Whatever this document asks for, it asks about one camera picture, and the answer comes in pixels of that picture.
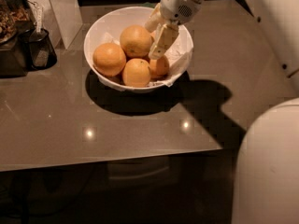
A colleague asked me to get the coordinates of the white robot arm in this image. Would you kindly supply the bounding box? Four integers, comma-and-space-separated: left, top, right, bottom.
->
146, 0, 299, 224

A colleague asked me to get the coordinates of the white paper liner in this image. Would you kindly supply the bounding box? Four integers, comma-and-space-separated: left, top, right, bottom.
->
97, 29, 193, 93

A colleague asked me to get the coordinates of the top orange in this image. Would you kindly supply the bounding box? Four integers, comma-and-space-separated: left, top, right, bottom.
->
120, 25, 152, 58

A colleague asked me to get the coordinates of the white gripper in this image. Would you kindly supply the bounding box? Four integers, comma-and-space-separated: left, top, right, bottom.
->
145, 0, 201, 60

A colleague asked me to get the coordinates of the white bowl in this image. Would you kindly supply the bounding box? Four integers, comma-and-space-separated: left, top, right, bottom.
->
83, 6, 194, 94

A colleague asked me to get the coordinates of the white tag stick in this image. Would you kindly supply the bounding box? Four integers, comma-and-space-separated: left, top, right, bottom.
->
34, 2, 43, 34

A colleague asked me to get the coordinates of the front orange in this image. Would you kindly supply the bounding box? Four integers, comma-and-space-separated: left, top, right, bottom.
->
122, 58, 151, 88

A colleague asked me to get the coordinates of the left orange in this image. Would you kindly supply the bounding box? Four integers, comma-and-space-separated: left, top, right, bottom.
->
93, 43, 126, 77

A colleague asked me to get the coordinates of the right orange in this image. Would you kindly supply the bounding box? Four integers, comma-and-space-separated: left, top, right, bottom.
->
145, 56, 169, 79

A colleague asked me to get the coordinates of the white folded card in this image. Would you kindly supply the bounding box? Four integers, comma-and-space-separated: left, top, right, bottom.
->
30, 0, 83, 49

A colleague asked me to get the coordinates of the black mesh cup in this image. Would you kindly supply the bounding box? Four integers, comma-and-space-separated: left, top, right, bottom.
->
29, 29, 57, 70

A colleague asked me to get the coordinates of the black stand with snack bowl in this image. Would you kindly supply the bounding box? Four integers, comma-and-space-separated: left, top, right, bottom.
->
0, 0, 32, 78

